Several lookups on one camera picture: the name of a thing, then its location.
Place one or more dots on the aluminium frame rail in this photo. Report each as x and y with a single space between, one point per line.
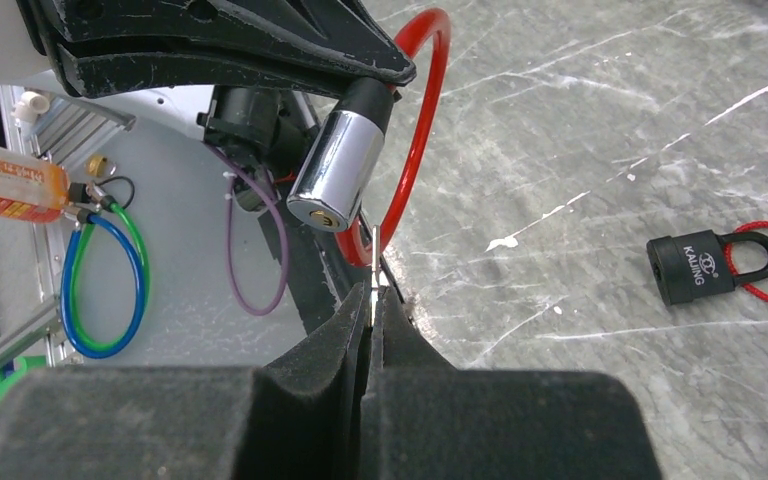
31 254

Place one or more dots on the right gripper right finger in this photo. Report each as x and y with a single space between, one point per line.
423 418

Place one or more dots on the red cable lock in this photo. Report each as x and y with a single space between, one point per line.
328 190

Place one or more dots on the black padlock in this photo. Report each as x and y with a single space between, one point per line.
694 266

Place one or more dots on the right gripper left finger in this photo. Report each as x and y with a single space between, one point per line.
289 419

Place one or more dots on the blue tube loop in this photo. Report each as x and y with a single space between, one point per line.
102 291

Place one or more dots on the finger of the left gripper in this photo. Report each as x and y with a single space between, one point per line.
103 48

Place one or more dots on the green tube loop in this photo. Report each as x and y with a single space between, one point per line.
126 278

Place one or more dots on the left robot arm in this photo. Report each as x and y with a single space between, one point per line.
242 121

